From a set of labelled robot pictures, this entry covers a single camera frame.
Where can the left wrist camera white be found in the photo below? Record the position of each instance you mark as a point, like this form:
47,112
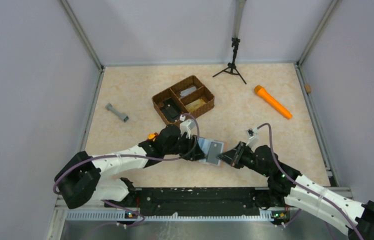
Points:
187,124

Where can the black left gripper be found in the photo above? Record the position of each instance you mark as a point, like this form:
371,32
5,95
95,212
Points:
193,149

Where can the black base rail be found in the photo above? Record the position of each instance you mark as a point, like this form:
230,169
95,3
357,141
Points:
205,202

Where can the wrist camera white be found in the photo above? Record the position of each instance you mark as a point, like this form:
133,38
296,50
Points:
253,137
187,124

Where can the brown leather card holder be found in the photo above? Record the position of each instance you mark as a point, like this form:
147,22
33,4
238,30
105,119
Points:
204,146

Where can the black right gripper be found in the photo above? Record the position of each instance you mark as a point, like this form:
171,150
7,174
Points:
238,156

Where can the orange flashlight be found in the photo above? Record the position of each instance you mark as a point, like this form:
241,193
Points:
261,92

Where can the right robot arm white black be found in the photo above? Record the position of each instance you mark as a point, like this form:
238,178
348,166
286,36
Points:
288,185

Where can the brown wicker divided basket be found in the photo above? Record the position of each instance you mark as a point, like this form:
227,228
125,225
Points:
173,92

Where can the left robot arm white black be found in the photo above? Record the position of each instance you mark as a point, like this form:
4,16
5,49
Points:
84,177

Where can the black object in basket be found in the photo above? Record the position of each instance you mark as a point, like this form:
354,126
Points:
170,110

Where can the black mini tripod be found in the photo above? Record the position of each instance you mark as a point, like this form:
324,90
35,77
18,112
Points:
231,68

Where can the yellow red toy car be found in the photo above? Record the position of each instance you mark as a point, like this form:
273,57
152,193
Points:
152,136

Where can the silver card in basket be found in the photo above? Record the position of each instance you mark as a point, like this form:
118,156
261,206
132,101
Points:
185,92

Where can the grey plastic connector piece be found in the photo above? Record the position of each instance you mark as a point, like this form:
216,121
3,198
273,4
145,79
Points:
122,116

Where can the gold card in basket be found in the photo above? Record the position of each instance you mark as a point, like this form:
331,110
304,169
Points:
194,105

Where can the small tan block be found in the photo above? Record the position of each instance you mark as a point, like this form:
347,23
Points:
307,88

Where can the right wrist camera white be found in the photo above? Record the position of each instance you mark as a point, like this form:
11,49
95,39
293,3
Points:
253,137

